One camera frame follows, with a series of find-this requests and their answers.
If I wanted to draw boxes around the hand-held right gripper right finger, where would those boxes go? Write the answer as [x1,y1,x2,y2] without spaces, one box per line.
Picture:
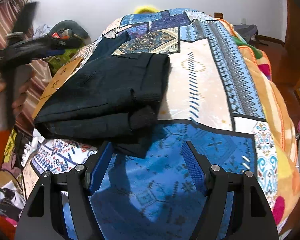
[181,141,275,240]

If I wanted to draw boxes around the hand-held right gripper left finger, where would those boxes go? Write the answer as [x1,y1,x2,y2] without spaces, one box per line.
[15,141,115,240]

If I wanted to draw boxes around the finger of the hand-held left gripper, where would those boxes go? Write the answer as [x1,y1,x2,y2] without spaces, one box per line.
[41,39,66,56]
[13,2,39,34]

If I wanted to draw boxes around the black pants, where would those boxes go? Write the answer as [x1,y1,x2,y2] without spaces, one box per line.
[34,31,172,159]

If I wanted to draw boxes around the orange box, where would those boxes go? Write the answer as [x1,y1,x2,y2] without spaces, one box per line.
[51,31,66,41]

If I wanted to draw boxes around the green fabric storage bin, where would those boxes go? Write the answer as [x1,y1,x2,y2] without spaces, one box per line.
[48,47,81,73]

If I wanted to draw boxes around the grey crumpled cloth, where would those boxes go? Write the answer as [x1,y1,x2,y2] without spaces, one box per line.
[33,24,52,40]

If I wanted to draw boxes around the striped brown curtain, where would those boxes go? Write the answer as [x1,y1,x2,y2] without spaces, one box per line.
[0,0,53,102]

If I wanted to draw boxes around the grey curved pillow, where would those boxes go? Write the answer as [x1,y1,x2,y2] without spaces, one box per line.
[51,20,90,40]

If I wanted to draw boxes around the blue patchwork blanket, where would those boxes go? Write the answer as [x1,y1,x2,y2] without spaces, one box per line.
[22,9,294,240]

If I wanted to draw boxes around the yellow paper bag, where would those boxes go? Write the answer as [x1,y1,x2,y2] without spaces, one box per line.
[4,129,17,163]

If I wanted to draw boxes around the yellow foam headboard pad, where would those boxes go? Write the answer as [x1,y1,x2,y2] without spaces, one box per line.
[134,4,161,14]

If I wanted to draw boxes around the pile of papers and clutter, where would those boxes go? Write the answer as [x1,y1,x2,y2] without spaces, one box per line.
[0,184,26,222]

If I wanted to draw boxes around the orange fleece blanket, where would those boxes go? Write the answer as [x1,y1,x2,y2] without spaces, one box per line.
[215,17,300,233]

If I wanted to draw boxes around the orange cloth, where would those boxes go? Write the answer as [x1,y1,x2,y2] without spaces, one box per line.
[0,211,18,234]

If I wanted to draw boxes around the brown wooden door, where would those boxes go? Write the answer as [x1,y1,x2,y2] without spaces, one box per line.
[281,0,300,91]

